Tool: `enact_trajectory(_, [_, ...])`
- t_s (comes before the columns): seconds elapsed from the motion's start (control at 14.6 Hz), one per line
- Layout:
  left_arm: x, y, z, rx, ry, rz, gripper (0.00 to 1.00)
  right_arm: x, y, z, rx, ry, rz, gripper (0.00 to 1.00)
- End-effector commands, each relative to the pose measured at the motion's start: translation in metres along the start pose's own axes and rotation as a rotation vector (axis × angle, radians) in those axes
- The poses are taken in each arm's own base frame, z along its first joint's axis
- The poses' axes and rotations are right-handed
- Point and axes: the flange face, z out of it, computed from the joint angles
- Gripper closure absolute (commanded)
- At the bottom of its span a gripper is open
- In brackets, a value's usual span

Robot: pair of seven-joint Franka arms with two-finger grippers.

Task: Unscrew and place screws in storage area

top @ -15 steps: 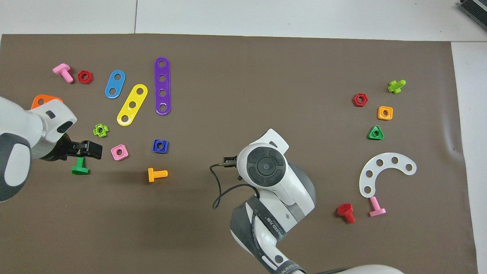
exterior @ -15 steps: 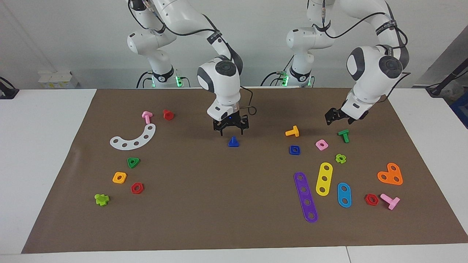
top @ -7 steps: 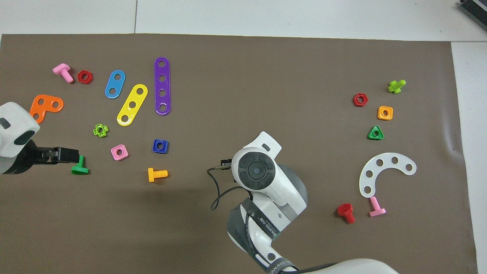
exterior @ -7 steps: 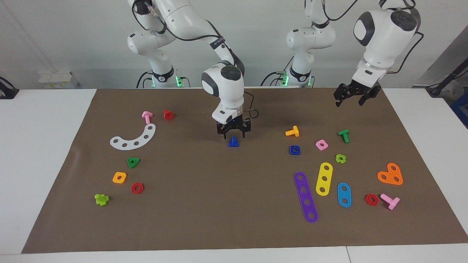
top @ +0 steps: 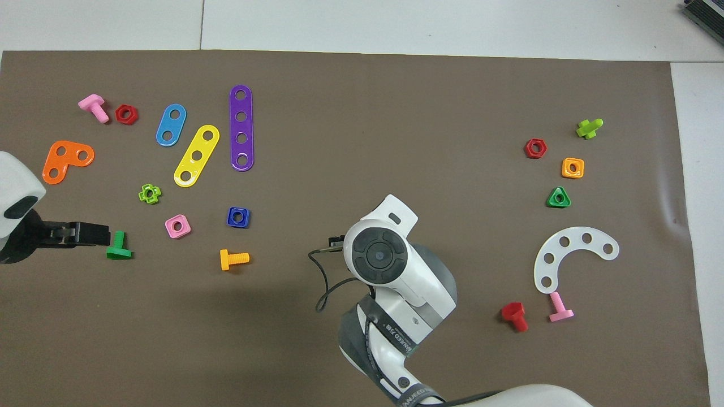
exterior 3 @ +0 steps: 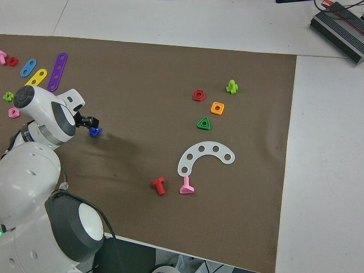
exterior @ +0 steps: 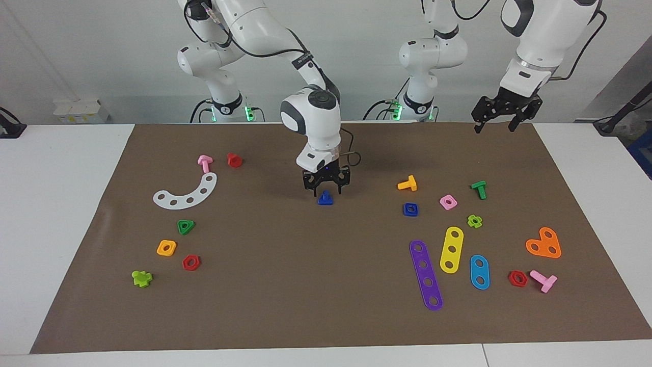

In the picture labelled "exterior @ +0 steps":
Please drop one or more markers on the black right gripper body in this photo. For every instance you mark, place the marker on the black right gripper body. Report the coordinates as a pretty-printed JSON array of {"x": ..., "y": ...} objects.
[{"x": 326, "y": 172}]

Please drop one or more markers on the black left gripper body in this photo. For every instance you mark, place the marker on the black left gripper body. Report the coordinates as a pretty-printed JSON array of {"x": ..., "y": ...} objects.
[{"x": 514, "y": 99}]

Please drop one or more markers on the red hexagonal plastic nut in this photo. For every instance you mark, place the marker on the red hexagonal plastic nut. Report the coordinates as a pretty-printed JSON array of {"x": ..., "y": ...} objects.
[
  {"x": 511, "y": 280},
  {"x": 185, "y": 264}
]

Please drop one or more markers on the purple four-hole strip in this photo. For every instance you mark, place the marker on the purple four-hole strip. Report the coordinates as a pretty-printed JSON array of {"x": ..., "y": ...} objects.
[{"x": 426, "y": 273}]

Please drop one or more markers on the brown table mat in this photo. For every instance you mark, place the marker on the brown table mat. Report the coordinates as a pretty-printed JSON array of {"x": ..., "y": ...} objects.
[{"x": 305, "y": 285}]

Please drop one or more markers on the blue square plastic nut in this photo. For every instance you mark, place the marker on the blue square plastic nut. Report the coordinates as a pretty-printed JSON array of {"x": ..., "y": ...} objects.
[{"x": 405, "y": 211}]

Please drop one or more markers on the blue triangular-head plastic bolt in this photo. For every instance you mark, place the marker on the blue triangular-head plastic bolt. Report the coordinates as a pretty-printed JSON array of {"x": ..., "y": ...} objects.
[{"x": 325, "y": 200}]

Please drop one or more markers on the pink plastic bolt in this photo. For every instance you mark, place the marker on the pink plastic bolt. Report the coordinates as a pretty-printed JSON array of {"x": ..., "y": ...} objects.
[
  {"x": 547, "y": 282},
  {"x": 205, "y": 164}
]

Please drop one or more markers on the white box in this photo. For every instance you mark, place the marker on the white box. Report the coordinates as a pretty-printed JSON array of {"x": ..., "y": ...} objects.
[{"x": 76, "y": 111}]

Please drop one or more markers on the white curved perforated plate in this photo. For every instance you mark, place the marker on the white curved perforated plate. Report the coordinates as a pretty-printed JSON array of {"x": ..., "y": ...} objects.
[{"x": 182, "y": 202}]

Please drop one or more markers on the light green cross nut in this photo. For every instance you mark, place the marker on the light green cross nut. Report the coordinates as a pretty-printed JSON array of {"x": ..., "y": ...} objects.
[{"x": 469, "y": 220}]

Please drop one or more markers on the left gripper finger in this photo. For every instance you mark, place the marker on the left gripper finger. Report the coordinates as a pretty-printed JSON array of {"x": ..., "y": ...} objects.
[
  {"x": 532, "y": 112},
  {"x": 486, "y": 109}
]

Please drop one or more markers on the orange square plastic nut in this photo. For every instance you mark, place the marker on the orange square plastic nut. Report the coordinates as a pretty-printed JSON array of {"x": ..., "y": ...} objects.
[{"x": 160, "y": 250}]

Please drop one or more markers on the pink square plastic nut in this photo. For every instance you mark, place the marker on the pink square plastic nut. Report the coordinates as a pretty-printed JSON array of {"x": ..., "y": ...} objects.
[{"x": 442, "y": 203}]

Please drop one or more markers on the orange plastic bolt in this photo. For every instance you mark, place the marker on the orange plastic bolt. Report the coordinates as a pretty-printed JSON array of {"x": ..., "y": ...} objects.
[{"x": 410, "y": 183}]

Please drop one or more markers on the black stand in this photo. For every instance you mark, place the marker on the black stand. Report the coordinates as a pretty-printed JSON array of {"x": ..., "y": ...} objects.
[{"x": 631, "y": 104}]

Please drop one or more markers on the dark green plastic bolt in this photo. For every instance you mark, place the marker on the dark green plastic bolt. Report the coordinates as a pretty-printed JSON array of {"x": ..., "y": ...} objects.
[{"x": 481, "y": 191}]

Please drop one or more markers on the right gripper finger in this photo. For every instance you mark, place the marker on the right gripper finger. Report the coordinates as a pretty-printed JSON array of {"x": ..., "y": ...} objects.
[
  {"x": 342, "y": 178},
  {"x": 309, "y": 182}
]

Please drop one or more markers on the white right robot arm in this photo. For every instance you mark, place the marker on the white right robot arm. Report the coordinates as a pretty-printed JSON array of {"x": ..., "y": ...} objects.
[{"x": 316, "y": 117}]

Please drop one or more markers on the yellow three-hole strip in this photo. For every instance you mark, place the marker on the yellow three-hole strip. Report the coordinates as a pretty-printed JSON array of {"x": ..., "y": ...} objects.
[{"x": 453, "y": 242}]

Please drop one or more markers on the blue crate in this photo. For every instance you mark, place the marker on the blue crate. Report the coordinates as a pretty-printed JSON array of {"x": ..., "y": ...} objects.
[{"x": 643, "y": 153}]

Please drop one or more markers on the red plastic bolt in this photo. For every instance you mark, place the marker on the red plastic bolt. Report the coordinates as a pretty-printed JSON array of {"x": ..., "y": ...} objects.
[{"x": 234, "y": 161}]

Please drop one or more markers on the orange heart-shaped plate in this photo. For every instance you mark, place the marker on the orange heart-shaped plate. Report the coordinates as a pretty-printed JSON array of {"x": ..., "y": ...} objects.
[{"x": 544, "y": 244}]

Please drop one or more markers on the green triangular plastic nut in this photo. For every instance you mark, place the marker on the green triangular plastic nut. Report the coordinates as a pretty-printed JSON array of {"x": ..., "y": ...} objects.
[{"x": 191, "y": 224}]

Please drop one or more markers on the light green cross-head bolt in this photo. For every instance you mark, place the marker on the light green cross-head bolt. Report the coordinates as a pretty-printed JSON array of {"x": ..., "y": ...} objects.
[{"x": 141, "y": 279}]

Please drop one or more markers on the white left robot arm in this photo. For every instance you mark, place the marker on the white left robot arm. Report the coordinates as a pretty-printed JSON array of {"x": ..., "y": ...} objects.
[{"x": 540, "y": 35}]

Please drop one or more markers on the blue two-hole strip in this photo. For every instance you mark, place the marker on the blue two-hole strip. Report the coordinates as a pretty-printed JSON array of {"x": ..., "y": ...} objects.
[{"x": 479, "y": 272}]

